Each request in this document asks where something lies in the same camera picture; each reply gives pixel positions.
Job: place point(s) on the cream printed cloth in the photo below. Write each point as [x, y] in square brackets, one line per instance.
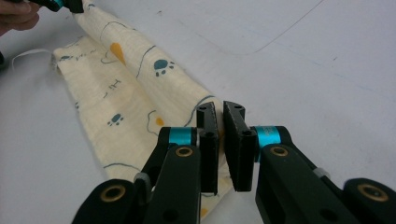
[130, 102]

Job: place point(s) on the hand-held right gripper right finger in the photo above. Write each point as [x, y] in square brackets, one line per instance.
[239, 155]

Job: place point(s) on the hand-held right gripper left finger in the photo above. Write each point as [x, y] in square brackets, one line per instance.
[208, 149]

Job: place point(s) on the white foam mat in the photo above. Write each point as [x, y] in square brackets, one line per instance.
[311, 77]

